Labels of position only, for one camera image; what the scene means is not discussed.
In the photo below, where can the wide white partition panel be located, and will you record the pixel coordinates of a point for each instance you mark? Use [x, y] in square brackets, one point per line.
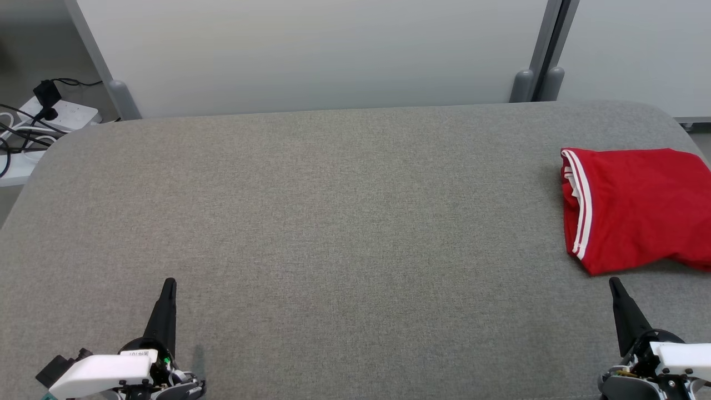
[311, 55]

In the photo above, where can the narrow white partition panel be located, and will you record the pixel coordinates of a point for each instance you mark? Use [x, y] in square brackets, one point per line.
[639, 55]

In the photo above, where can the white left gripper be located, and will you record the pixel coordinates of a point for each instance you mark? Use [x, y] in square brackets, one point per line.
[105, 369]

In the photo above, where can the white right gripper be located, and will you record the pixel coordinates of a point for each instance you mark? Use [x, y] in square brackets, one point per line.
[677, 358]

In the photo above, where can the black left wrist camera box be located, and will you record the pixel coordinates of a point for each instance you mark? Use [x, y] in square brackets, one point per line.
[55, 369]

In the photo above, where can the white extension socket box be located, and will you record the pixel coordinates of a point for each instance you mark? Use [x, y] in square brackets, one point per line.
[19, 169]

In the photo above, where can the black power adapter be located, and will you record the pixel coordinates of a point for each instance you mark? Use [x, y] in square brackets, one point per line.
[47, 91]

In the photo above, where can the red Bulls jersey white sleeves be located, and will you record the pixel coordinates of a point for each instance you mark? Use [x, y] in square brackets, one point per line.
[639, 205]

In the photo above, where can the white power strip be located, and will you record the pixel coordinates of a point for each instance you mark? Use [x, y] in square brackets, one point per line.
[75, 114]

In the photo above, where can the grey partition post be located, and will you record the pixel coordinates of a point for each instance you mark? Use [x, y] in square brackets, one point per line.
[552, 83]
[522, 86]
[122, 100]

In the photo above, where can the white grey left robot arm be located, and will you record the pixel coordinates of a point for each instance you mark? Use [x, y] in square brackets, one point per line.
[178, 389]

